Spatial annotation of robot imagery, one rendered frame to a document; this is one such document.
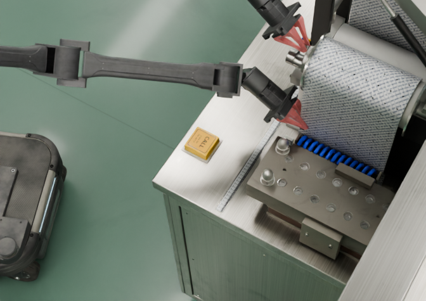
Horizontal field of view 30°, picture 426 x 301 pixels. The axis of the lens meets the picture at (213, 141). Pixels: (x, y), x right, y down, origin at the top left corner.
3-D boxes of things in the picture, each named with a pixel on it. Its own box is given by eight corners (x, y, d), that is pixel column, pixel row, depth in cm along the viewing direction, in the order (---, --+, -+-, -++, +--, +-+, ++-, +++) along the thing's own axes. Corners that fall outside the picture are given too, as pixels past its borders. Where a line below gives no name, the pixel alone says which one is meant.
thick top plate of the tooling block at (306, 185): (276, 147, 207) (277, 135, 201) (419, 217, 195) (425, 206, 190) (246, 194, 200) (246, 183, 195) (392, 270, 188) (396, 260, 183)
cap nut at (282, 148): (279, 140, 201) (280, 131, 197) (292, 146, 200) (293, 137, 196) (272, 151, 199) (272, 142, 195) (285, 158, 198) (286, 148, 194)
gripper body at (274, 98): (267, 125, 198) (245, 106, 196) (287, 96, 202) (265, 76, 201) (280, 118, 192) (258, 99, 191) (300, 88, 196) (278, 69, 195)
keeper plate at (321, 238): (302, 234, 200) (305, 216, 191) (338, 253, 197) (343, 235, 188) (298, 243, 199) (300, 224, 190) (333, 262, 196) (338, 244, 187)
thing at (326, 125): (298, 133, 204) (303, 92, 188) (383, 173, 197) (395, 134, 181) (298, 134, 203) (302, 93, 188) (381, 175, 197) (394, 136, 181)
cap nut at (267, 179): (264, 170, 196) (265, 161, 192) (277, 177, 195) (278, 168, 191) (257, 182, 195) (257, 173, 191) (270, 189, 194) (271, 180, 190)
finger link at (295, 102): (292, 144, 200) (265, 120, 198) (305, 123, 203) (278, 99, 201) (306, 138, 194) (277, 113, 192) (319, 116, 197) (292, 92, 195)
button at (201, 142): (198, 130, 218) (197, 125, 216) (219, 141, 216) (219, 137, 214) (184, 149, 215) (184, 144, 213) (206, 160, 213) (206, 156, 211)
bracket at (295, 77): (293, 111, 221) (300, 43, 194) (313, 121, 219) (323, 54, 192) (284, 125, 218) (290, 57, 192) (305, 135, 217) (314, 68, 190)
